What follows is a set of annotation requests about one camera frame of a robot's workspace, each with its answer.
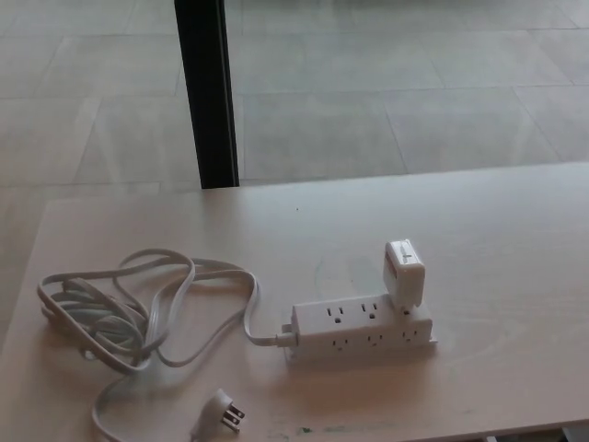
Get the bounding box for white flat power cord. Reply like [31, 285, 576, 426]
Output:
[36, 248, 303, 442]

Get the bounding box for black vertical window frame post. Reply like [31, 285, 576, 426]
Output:
[173, 0, 241, 190]

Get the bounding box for white charger adapter plug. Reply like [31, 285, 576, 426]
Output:
[381, 238, 427, 310]

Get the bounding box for white power strip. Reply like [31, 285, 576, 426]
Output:
[281, 295, 440, 366]

